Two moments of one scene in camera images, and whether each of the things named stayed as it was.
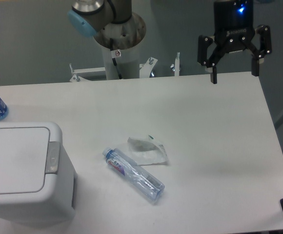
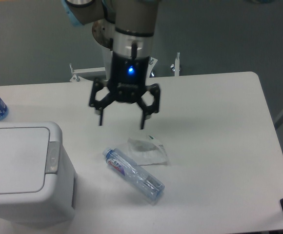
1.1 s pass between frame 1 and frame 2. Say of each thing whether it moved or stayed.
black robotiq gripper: moved
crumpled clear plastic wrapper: stayed
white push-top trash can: stayed
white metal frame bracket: stayed
